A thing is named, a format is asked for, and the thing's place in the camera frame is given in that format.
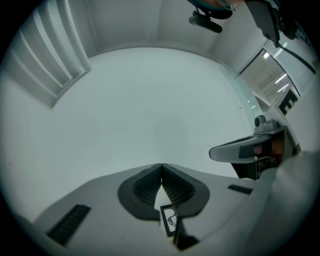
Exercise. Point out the black head-mounted camera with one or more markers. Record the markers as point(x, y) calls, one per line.
point(205, 22)

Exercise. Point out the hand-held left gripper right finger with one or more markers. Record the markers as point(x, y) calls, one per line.
point(215, 200)

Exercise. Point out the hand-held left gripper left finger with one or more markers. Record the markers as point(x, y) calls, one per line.
point(95, 200)

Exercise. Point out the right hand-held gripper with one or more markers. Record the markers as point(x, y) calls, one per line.
point(292, 130)

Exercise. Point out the black equipment pack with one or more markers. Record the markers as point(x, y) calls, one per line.
point(262, 17)

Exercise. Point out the black framed picture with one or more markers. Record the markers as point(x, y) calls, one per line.
point(168, 220)

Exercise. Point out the person's white t-shirt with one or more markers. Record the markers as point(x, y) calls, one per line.
point(287, 195)

